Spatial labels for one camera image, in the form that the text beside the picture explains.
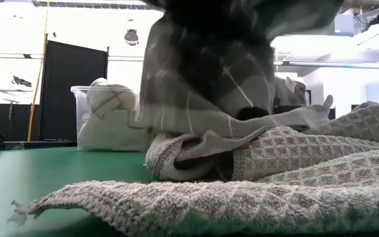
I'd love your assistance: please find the dark grey plaid towel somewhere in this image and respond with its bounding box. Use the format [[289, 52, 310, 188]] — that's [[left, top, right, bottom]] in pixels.
[[128, 0, 345, 139]]

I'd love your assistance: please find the light grey waffle towel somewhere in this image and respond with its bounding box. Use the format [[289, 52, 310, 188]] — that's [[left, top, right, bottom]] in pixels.
[[7, 100, 379, 237]]

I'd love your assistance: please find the white towel with tan lines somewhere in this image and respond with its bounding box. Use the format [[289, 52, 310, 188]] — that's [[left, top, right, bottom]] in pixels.
[[86, 77, 138, 120]]

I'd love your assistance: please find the black partition panel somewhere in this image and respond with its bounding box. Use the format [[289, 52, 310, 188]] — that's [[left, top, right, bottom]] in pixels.
[[39, 39, 109, 142]]

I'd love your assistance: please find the long ceiling light bar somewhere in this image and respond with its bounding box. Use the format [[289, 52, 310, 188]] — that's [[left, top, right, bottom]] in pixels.
[[274, 60, 379, 70]]

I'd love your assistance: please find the black ceiling dome camera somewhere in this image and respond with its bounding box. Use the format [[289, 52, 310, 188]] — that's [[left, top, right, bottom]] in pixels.
[[124, 28, 140, 46]]

